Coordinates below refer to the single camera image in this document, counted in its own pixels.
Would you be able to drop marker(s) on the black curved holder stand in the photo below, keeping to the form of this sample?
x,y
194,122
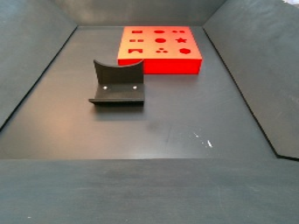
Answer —
x,y
121,84

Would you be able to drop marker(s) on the red shape-sorter board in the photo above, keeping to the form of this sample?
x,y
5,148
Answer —
x,y
166,48

